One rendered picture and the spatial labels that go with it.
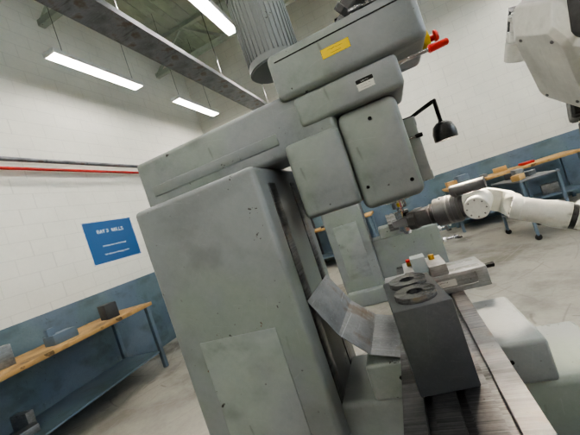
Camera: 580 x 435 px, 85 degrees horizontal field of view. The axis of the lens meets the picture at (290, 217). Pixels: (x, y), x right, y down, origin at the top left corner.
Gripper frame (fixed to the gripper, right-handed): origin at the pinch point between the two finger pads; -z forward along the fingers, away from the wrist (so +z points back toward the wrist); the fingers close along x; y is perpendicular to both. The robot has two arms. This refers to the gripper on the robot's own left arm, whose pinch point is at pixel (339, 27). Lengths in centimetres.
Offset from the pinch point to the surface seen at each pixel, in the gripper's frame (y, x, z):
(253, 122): -2.2, -20.9, -38.0
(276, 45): 9.0, -14.1, -14.9
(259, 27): 17.1, -16.1, -13.6
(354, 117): -27.4, -10.7, -17.4
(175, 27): 604, 406, -189
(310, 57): -5.7, -15.6, -11.1
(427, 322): -79, -45, -32
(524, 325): -105, -1, -34
